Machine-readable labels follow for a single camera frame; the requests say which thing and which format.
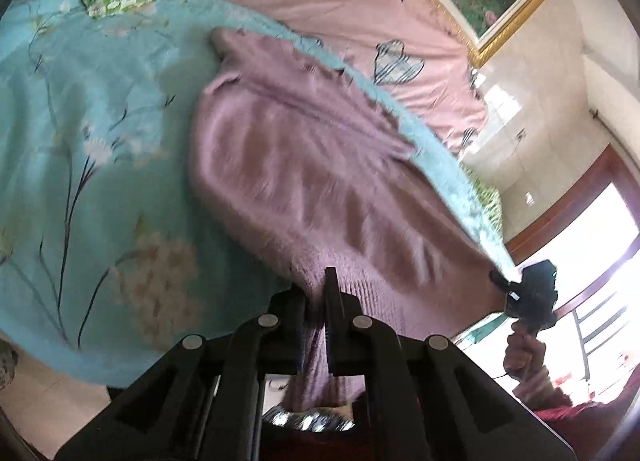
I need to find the person's right hand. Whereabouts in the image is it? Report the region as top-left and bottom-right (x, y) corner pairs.
(502, 320), (549, 382)

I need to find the green patterned cloth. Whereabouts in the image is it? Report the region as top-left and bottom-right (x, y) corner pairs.
(460, 163), (503, 236)

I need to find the turquoise floral quilt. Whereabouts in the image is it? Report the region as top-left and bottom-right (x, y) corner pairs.
(1, 0), (514, 387)

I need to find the dark red wooden window frame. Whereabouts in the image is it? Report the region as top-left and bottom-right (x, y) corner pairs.
(506, 144), (639, 318)

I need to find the pink heart-patterned duvet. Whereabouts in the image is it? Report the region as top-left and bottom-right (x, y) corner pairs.
(228, 0), (488, 154)

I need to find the mauve knit sweater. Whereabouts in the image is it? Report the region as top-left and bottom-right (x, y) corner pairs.
(190, 28), (503, 411)

